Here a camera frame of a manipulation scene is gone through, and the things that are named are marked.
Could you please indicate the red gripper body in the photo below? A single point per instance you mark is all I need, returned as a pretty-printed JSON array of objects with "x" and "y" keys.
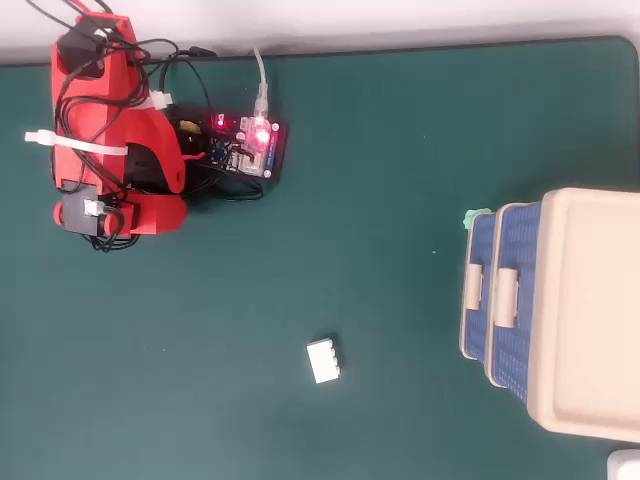
[{"x": 135, "y": 217}]

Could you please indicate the red fixed gripper finger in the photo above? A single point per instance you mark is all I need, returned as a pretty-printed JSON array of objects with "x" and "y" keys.
[{"x": 167, "y": 216}]

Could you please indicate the white toy building brick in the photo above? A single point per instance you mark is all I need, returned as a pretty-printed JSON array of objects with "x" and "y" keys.
[{"x": 325, "y": 362}]

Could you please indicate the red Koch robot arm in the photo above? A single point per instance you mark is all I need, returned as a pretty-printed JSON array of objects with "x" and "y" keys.
[{"x": 145, "y": 135}]

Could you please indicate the beige plastic drawer cabinet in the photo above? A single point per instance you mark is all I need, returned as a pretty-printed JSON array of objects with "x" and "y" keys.
[{"x": 600, "y": 310}]

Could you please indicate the long white zip tie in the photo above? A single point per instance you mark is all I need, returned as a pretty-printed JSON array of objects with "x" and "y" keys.
[{"x": 75, "y": 144}]

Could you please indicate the black controller circuit board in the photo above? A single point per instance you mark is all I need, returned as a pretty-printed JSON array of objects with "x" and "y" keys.
[{"x": 250, "y": 145}]

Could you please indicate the short white zip tie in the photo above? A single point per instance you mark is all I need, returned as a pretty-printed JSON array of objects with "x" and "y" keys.
[{"x": 160, "y": 100}]

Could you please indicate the dark green table mat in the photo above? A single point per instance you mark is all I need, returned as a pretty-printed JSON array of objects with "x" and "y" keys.
[{"x": 300, "y": 275}]

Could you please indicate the green putty lump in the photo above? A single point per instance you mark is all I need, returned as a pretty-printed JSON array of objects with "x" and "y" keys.
[{"x": 471, "y": 218}]

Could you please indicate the white box corner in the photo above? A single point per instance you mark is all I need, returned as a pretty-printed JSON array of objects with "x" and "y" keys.
[{"x": 625, "y": 467}]

